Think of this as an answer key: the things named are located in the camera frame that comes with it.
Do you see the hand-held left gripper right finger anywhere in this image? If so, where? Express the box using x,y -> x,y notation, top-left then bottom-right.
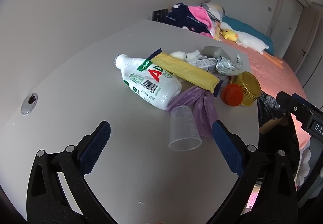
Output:
209,119 -> 298,224

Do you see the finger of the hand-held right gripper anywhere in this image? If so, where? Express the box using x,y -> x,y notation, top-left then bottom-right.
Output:
292,93 -> 323,116
276,91 -> 310,124

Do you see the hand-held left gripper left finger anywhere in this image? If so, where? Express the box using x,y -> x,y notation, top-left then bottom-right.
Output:
26,120 -> 114,224

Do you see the black trash bag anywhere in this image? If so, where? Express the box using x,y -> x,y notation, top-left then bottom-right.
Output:
257,90 -> 301,179

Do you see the purple plastic bag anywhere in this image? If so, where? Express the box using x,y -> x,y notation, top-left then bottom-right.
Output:
167,86 -> 219,138

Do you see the gold plastic jar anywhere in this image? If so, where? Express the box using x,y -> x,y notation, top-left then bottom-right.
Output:
230,71 -> 263,108

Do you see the clear plastic cup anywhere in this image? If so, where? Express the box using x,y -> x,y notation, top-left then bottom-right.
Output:
168,106 -> 203,151

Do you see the orange plastic lid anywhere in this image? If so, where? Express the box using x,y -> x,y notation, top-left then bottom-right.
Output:
221,84 -> 244,107

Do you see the white plastic milk bottle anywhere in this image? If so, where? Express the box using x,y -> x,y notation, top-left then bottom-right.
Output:
115,54 -> 182,110

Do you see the silver foil wrapper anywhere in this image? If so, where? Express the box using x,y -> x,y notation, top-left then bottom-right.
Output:
216,54 -> 244,77

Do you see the yellow snack packet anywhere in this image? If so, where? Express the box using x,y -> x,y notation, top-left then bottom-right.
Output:
146,48 -> 224,98

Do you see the bed with pink sheet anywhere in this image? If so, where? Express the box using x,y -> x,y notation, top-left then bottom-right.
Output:
217,37 -> 309,149

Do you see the white room door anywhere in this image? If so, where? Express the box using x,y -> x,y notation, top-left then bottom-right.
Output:
283,12 -> 323,81

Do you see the white goose plush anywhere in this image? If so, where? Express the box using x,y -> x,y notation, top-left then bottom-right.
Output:
219,22 -> 284,64

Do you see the teal pillow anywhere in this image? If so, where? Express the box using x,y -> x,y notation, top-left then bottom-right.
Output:
222,15 -> 274,56

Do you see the white carton box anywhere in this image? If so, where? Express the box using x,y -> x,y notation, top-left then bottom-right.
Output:
188,57 -> 219,73

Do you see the yellow duck plush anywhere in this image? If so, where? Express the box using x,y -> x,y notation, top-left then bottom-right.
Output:
221,28 -> 239,42

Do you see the white closet door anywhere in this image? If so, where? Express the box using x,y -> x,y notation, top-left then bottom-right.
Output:
269,0 -> 304,38

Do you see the grey corner guard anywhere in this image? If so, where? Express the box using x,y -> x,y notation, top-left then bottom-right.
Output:
203,46 -> 231,62

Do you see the chequered pillow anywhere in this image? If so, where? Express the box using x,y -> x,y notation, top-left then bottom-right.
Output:
202,2 -> 226,21

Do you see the pink fleece blanket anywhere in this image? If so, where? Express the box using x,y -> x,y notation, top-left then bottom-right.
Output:
188,6 -> 215,39

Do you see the silver desk cable grommet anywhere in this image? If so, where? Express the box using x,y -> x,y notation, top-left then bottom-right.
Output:
21,93 -> 38,115

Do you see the black wall socket panel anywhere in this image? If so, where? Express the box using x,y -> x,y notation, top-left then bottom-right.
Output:
152,8 -> 169,23

